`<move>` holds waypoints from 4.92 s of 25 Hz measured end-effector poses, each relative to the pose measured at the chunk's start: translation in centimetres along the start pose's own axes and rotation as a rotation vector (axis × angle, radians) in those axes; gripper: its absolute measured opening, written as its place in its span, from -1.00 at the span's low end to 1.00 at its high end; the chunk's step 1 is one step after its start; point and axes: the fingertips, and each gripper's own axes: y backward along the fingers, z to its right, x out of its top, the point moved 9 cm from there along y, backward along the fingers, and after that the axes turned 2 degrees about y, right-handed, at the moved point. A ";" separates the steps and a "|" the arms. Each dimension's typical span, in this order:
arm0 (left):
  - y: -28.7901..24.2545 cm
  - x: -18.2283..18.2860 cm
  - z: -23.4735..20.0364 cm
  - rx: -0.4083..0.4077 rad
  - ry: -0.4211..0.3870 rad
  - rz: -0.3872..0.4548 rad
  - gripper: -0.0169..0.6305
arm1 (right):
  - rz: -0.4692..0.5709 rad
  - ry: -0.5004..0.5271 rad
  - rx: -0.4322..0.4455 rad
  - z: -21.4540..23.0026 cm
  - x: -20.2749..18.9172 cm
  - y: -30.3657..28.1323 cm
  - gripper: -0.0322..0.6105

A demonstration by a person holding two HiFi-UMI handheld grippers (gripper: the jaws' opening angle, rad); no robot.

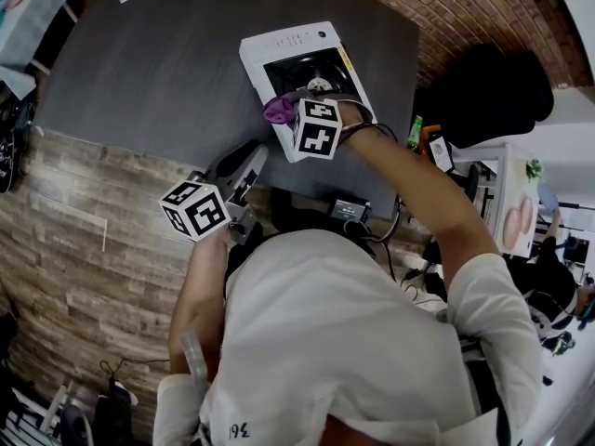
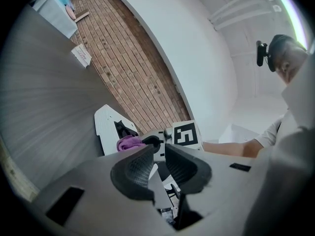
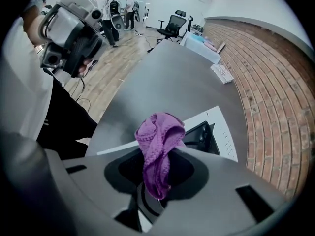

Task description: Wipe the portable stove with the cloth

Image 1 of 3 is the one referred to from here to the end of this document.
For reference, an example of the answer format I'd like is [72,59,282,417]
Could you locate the black sneaker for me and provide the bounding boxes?
[0,123,23,195]

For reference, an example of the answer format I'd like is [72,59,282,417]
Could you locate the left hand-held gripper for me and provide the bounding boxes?
[157,139,270,245]

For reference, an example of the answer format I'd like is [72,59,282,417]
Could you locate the green bottle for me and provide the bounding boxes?
[406,114,424,151]

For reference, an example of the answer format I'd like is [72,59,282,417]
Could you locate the purple cloth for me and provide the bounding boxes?
[262,91,303,127]

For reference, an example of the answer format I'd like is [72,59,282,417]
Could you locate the white printed card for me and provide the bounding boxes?
[426,135,456,174]

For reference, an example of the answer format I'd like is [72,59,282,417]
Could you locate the grey strap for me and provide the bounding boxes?
[179,330,208,392]

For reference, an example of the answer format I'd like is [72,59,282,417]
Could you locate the grey cable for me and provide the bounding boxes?
[366,195,403,245]

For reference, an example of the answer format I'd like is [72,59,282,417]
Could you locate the table with light blue tablecloth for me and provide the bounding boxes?
[0,0,89,99]

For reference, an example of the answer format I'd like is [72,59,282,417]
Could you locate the person's white shirt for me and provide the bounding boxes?
[152,228,545,446]

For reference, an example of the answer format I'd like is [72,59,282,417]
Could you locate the white portable gas stove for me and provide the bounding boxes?
[238,20,377,164]

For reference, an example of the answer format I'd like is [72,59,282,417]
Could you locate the white table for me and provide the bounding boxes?
[495,142,545,260]

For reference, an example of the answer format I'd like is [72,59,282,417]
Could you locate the black office chair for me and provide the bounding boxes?
[439,44,555,151]

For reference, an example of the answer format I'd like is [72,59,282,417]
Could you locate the blue plate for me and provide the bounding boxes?
[536,181,560,212]

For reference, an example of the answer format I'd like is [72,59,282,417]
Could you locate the person's left forearm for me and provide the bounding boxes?
[166,230,231,375]

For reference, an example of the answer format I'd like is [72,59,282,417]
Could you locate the black recorder box with screen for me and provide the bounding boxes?
[328,196,373,225]

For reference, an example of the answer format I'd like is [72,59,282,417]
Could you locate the black bag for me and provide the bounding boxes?
[92,378,140,446]

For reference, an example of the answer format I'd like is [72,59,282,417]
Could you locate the person's right forearm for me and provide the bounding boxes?
[341,109,501,269]

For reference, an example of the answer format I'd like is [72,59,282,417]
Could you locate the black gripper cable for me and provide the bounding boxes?
[338,119,400,147]

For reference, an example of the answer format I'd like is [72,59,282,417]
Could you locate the orange plastic object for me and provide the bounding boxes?
[419,125,443,157]

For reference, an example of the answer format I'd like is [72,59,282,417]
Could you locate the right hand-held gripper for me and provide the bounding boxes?
[291,88,345,162]

